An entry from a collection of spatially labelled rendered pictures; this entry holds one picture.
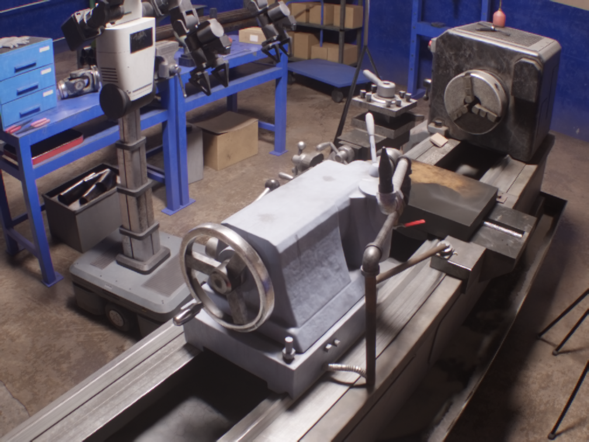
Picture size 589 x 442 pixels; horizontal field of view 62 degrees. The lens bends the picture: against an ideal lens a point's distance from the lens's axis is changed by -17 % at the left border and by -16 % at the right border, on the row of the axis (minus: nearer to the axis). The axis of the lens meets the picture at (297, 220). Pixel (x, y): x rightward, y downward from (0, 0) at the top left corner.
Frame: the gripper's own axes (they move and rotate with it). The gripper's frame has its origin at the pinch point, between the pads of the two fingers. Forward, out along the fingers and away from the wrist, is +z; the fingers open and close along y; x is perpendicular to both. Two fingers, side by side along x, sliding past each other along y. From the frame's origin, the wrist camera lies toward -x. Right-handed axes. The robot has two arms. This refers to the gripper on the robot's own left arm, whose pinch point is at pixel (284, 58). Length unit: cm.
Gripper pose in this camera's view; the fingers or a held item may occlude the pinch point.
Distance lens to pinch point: 213.7
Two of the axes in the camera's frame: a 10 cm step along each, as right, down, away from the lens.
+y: 4.3, -4.4, 7.8
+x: -7.9, 2.3, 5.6
